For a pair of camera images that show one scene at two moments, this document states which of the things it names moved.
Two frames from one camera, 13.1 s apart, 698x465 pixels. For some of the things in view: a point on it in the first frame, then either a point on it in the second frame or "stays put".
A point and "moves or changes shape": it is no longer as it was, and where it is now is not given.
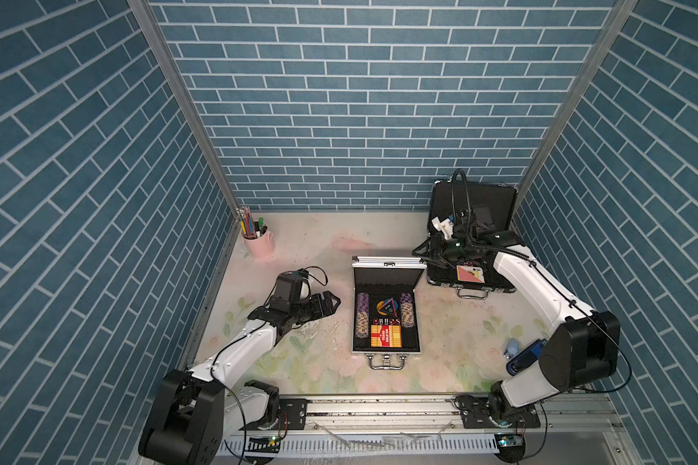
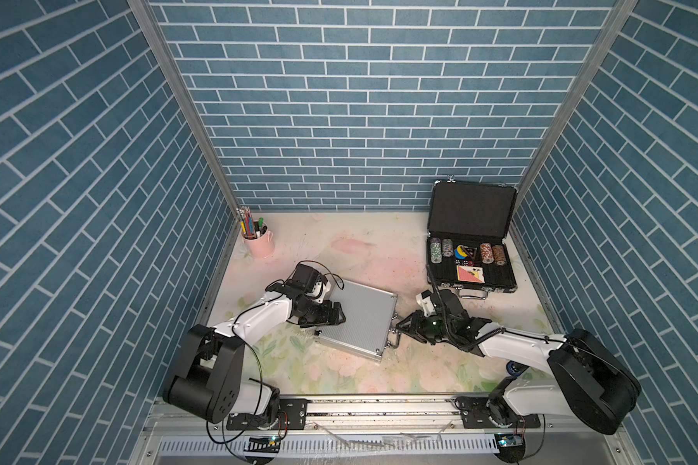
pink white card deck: x=470 y=273 stays put
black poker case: x=468 y=221 stays put
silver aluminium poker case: x=386 y=309 moves or changes shape
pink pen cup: x=259 y=238 stays put
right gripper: x=433 y=252 -> x=413 y=327
